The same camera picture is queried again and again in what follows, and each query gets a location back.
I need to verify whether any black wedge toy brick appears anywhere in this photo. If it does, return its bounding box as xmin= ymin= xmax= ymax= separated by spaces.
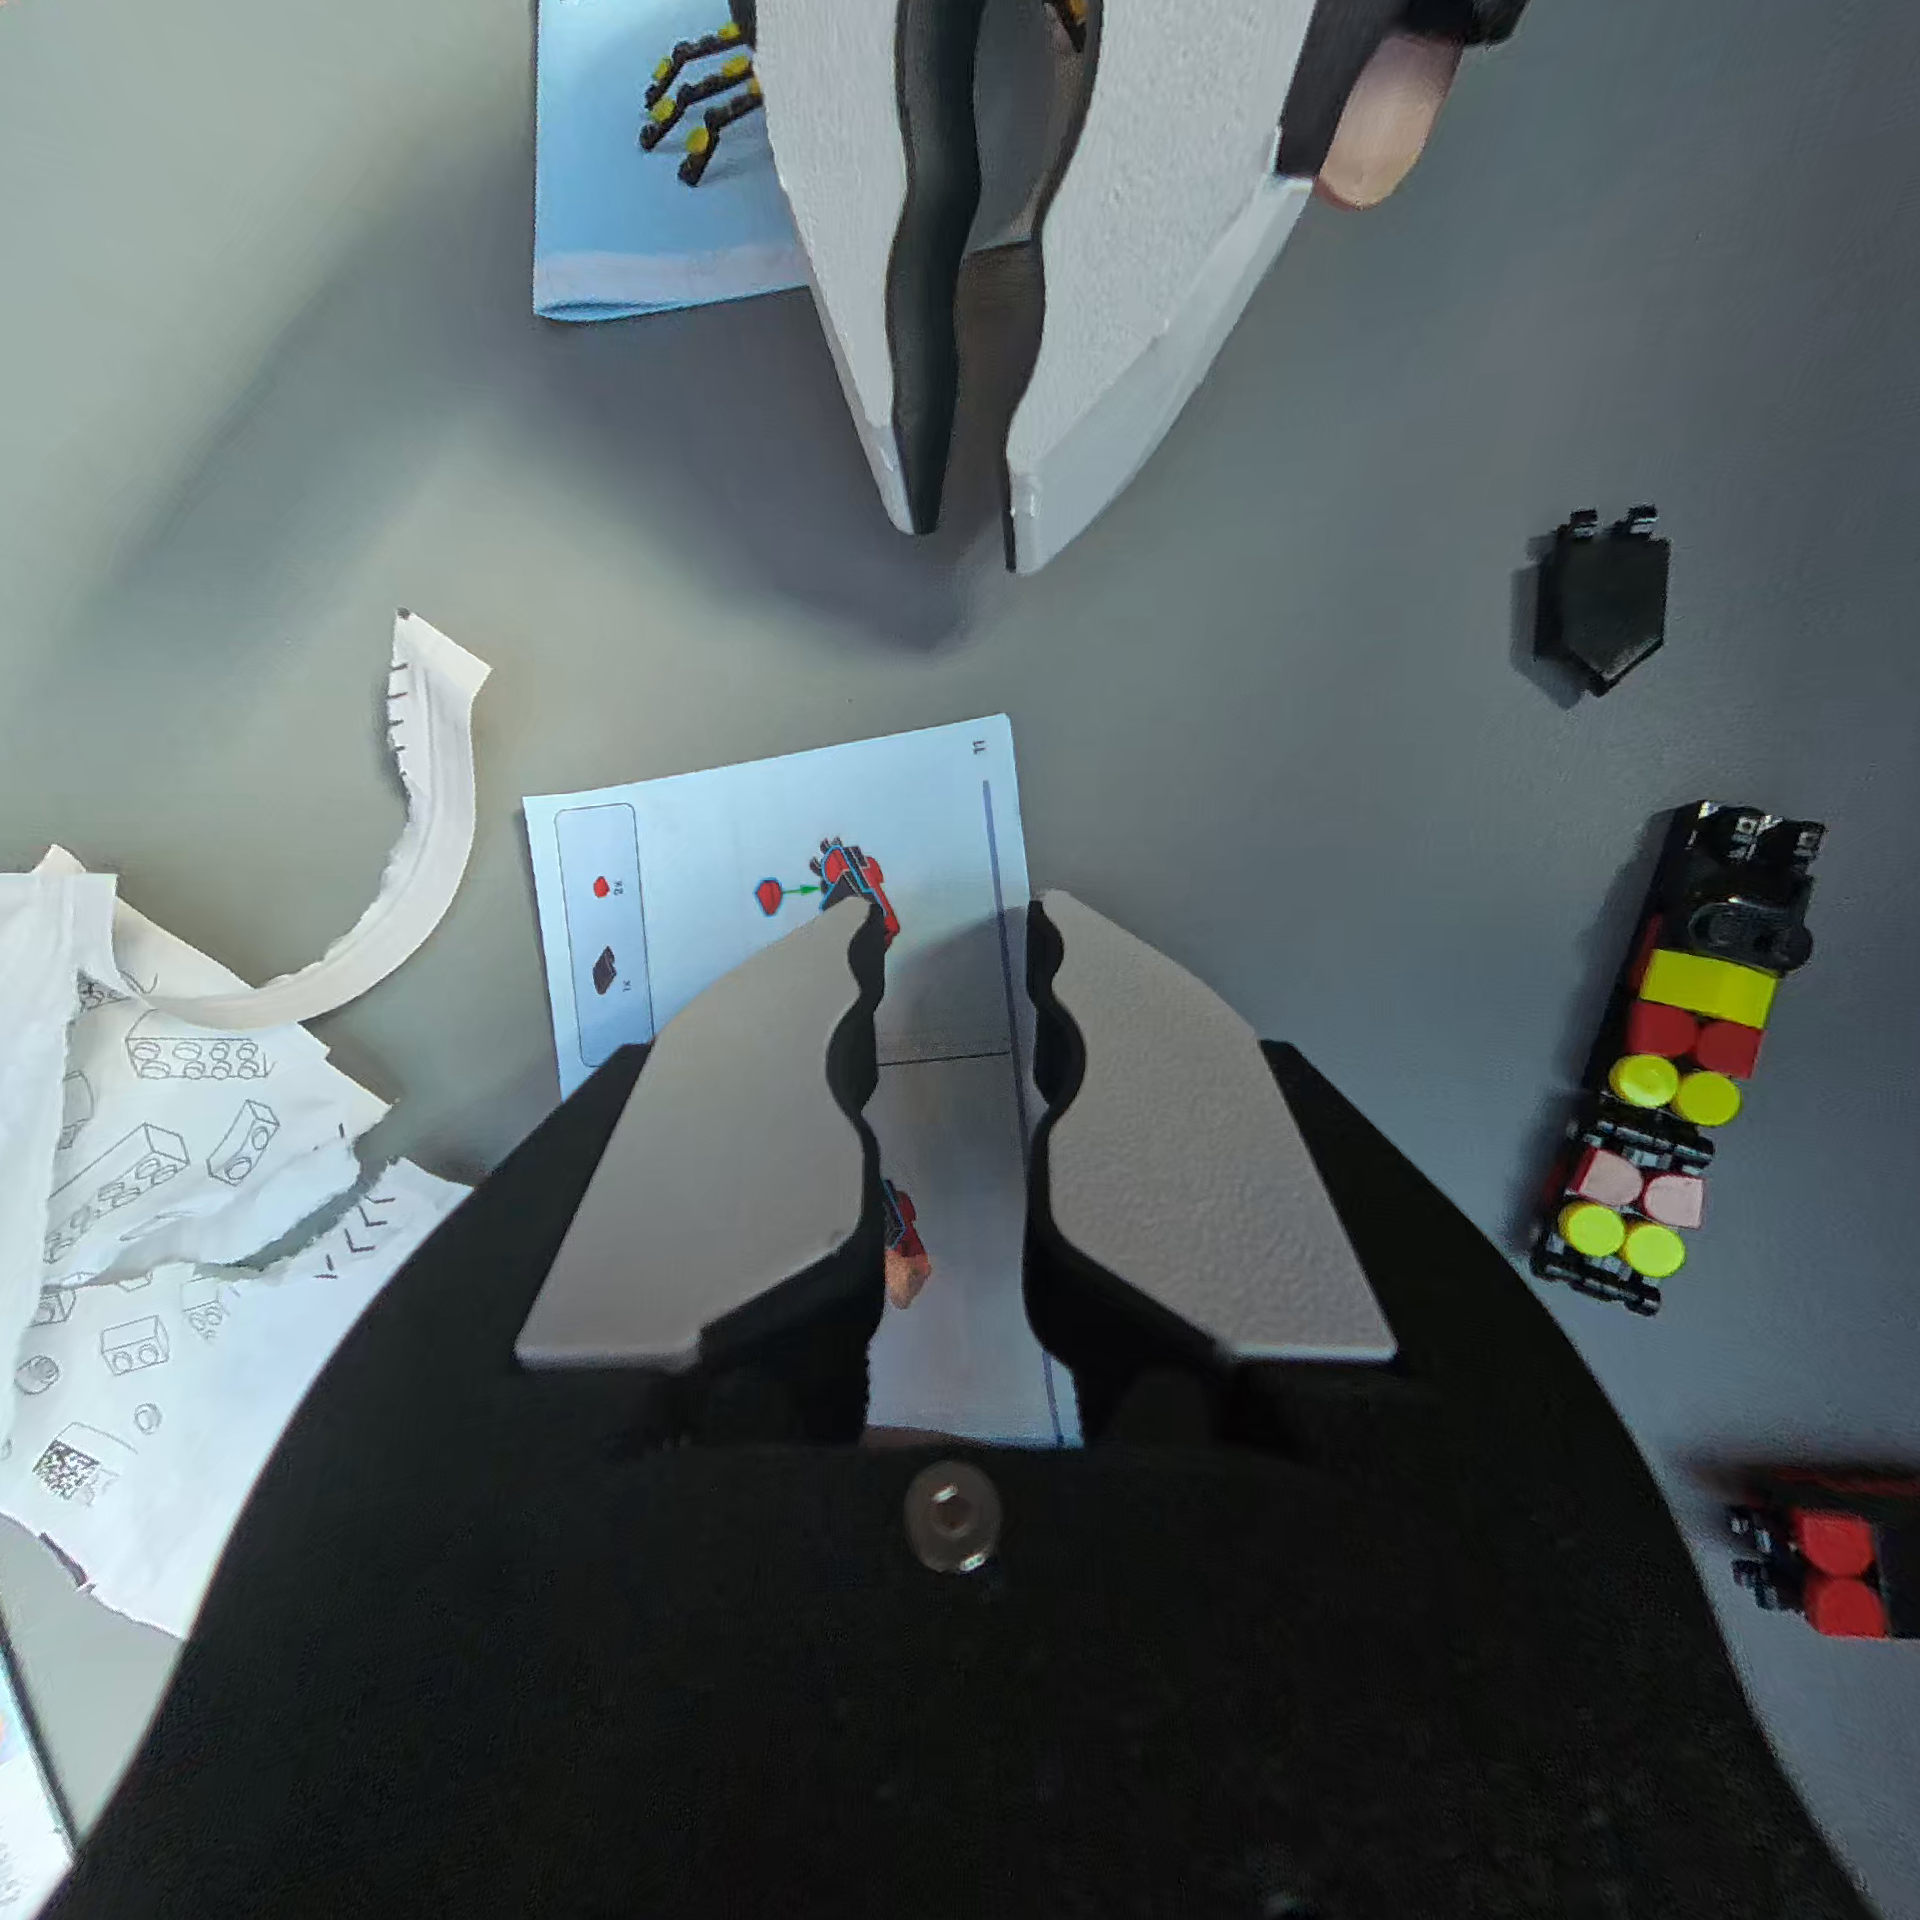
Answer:
xmin=1531 ymin=505 xmax=1673 ymax=698

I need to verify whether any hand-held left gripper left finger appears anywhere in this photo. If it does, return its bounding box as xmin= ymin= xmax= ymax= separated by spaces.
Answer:
xmin=515 ymin=897 xmax=889 ymax=1442

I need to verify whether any black red yellow brick assembly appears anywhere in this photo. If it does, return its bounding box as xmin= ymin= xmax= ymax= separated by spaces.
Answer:
xmin=1527 ymin=800 xmax=1827 ymax=1321

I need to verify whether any person's right hand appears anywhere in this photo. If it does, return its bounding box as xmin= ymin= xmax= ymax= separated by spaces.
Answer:
xmin=1317 ymin=30 xmax=1467 ymax=210

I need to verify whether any torn white paper strip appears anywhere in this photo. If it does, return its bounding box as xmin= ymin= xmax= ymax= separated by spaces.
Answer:
xmin=192 ymin=608 xmax=495 ymax=1033

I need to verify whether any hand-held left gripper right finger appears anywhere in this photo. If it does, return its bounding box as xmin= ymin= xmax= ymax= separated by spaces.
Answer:
xmin=1024 ymin=889 xmax=1402 ymax=1450

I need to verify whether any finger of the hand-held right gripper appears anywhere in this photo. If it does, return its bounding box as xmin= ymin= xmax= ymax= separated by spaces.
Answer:
xmin=1002 ymin=0 xmax=1317 ymax=576
xmin=751 ymin=0 xmax=985 ymax=538

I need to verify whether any torn white paper bag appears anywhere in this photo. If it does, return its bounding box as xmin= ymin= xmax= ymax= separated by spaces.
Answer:
xmin=0 ymin=843 xmax=472 ymax=1642

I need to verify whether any blue instruction booklet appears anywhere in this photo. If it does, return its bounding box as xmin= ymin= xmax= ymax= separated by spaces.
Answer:
xmin=534 ymin=0 xmax=817 ymax=320

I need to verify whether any light blue instruction sheet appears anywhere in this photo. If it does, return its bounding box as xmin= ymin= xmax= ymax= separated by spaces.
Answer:
xmin=521 ymin=714 xmax=1086 ymax=1450

